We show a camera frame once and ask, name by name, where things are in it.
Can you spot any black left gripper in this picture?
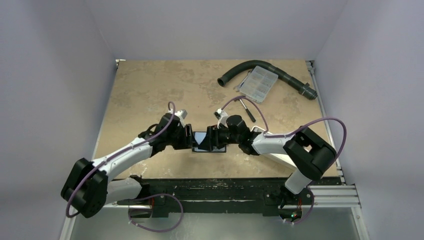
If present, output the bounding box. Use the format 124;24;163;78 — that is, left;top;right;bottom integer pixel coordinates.
165;123;198;150

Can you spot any black leather card holder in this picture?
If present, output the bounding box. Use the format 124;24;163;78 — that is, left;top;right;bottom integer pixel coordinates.
192;131;227;153

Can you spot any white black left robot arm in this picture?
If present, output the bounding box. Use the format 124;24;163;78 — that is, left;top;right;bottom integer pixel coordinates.
60;109;193;218

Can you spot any silver open-end wrench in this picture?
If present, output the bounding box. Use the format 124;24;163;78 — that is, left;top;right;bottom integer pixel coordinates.
233;74;249;92

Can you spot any clear plastic compartment box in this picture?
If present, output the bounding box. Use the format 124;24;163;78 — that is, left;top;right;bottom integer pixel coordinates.
239;66;278;104

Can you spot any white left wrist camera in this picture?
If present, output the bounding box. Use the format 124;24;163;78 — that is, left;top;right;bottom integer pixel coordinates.
175;109;188;122

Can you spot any small black-handled hammer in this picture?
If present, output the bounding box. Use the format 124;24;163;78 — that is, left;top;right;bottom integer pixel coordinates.
233;95;257;123

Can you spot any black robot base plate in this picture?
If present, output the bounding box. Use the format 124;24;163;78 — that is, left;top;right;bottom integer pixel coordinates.
82;177;343;220

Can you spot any grey corrugated drain hose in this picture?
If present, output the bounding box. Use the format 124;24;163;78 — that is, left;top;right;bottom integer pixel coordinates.
217;59;318;101

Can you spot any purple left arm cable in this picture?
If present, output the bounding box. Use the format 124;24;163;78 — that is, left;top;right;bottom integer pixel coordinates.
65;101;184;233

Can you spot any aluminium frame rail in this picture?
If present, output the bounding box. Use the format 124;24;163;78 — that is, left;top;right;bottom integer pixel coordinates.
60;178;369;240

